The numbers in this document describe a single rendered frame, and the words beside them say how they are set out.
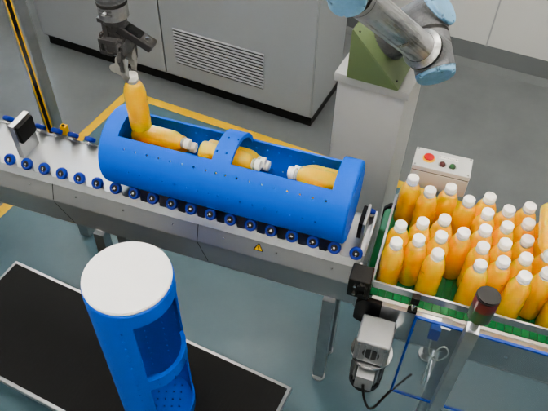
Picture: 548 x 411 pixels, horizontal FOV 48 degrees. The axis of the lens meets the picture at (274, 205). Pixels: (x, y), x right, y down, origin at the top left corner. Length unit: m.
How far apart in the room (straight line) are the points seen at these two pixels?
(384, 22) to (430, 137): 2.09
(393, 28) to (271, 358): 1.59
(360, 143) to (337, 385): 1.09
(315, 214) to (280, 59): 1.98
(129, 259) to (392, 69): 1.28
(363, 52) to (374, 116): 0.31
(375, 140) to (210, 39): 1.60
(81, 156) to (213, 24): 1.66
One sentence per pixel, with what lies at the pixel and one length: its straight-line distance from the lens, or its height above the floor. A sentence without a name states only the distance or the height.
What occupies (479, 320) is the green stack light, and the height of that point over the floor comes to 1.18.
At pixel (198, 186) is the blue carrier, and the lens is 2.02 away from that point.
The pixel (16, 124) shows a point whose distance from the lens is 2.49.
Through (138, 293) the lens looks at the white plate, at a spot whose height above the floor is 1.04.
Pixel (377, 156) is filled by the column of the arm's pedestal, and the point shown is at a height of 0.72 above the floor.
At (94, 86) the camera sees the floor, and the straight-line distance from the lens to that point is 4.48.
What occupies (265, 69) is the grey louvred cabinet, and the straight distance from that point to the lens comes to 3.87.
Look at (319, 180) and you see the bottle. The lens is 1.96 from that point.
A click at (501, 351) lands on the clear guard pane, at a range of 2.05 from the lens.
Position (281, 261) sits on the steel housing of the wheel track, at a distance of 2.16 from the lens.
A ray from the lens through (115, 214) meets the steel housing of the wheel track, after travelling 2.36.
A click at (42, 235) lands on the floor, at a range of 3.55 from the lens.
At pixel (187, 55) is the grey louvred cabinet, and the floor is 0.29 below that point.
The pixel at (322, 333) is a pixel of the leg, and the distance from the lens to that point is 2.54.
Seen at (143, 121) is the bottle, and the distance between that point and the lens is 2.10.
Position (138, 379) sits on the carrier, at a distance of 2.20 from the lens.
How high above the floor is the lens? 2.56
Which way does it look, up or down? 47 degrees down
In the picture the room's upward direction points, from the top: 1 degrees clockwise
